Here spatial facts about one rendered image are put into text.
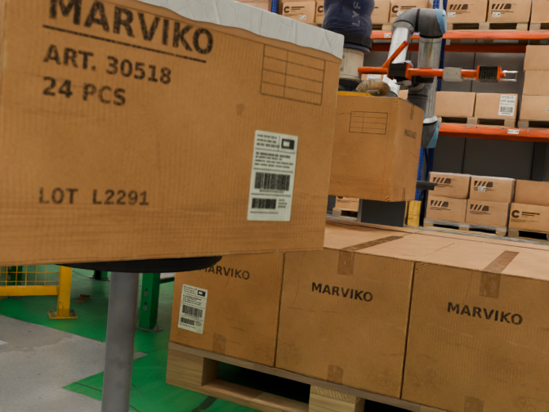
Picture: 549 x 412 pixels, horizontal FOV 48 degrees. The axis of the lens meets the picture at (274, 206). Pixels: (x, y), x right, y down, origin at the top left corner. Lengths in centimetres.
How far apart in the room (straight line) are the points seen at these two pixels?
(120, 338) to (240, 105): 46
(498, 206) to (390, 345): 795
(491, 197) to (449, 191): 61
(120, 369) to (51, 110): 51
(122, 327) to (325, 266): 85
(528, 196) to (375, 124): 788
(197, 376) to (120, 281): 105
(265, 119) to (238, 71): 9
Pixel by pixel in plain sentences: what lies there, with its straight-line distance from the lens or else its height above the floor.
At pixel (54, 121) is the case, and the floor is 80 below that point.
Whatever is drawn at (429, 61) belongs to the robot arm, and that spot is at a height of 136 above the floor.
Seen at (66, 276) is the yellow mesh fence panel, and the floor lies 19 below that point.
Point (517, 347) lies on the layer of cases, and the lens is 175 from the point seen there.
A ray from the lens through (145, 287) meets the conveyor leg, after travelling 277.
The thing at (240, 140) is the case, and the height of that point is 81.
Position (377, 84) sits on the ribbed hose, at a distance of 255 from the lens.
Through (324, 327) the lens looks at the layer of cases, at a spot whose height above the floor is 30.
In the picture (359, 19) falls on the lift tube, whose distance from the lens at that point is 266.
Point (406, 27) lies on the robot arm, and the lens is 322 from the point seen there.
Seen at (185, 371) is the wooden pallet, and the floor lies 6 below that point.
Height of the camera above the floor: 78
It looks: 4 degrees down
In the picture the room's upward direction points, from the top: 5 degrees clockwise
